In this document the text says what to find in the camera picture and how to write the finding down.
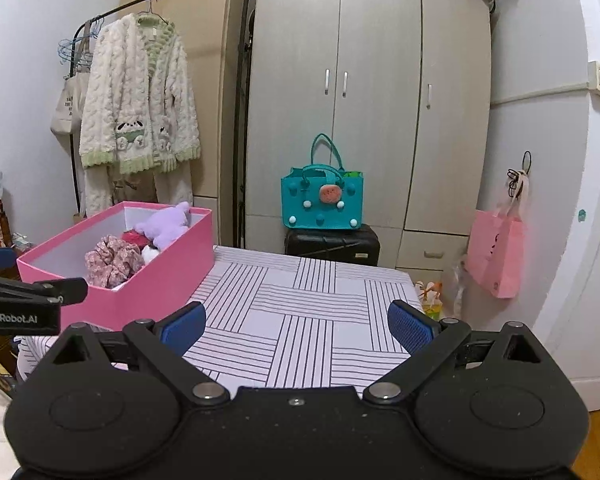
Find canvas tote bag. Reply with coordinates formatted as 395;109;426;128
50;35;98;148

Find purple plush toy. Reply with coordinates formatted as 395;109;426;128
134;201;192;250

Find clear plastic bag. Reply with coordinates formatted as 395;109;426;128
442;252;471;318

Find black hair tie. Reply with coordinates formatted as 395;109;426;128
506;150;533;191

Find black suitcase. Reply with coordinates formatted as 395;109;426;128
284;225;382;267

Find beige wardrobe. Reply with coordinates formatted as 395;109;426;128
244;0;493;271

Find yellow printed bag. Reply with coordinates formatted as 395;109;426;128
414;280;445;322

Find pink cardboard box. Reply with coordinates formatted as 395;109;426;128
16;201;216;332

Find striped tablecloth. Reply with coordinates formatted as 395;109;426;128
20;245;423;396

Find cream fleece pajama jacket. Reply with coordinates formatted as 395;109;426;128
79;12;202;175

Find cream fleece pajama pants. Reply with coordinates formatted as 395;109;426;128
82;160;195;218

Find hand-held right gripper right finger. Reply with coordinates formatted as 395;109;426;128
364;300;549;405

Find black clothes rack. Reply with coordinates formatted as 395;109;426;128
70;0;253;248

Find pink tote bag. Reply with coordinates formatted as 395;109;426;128
464;172;533;300

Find floral pink scrunchie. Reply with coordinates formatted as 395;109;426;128
84;234;146;290

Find teal tote bag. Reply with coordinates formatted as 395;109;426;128
281;133;365;231

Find blue wire hangers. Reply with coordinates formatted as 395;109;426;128
57;0;106;73

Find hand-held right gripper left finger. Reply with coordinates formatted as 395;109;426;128
40;301;231;406

